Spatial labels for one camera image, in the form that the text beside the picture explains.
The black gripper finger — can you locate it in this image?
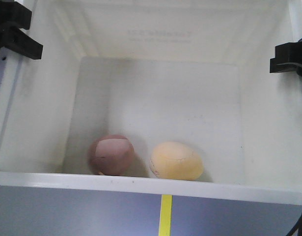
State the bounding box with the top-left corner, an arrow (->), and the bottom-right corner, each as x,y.
0,28 -> 43,60
0,1 -> 32,37
270,38 -> 302,77

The white plastic tote box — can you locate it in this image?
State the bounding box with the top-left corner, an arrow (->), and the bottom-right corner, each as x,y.
0,0 -> 302,205

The pink plush ball toy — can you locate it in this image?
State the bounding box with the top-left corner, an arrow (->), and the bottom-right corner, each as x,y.
87,135 -> 135,176

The yellow plush ball toy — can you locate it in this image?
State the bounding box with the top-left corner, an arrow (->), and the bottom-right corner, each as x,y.
150,142 -> 204,181

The black cable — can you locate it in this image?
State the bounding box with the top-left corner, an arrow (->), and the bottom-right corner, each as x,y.
285,189 -> 302,236

